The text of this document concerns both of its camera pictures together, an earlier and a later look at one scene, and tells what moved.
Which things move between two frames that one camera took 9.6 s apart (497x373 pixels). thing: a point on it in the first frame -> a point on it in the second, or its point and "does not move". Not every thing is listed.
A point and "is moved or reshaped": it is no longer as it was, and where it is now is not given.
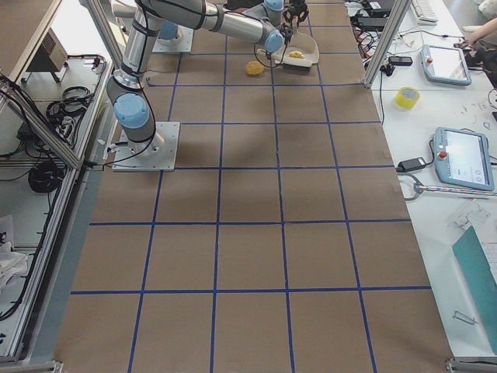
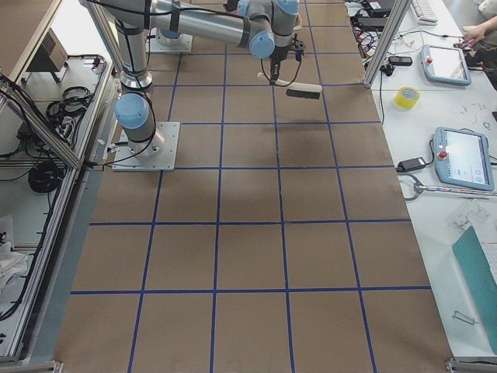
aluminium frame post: x=397 y=13 does not move
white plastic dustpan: x=301 y=50 is moved or reshaped
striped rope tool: x=420 y=188 does not move
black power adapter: x=410 y=165 does not move
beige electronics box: x=50 y=55 does not move
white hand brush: x=287 y=63 -> x=298 y=90
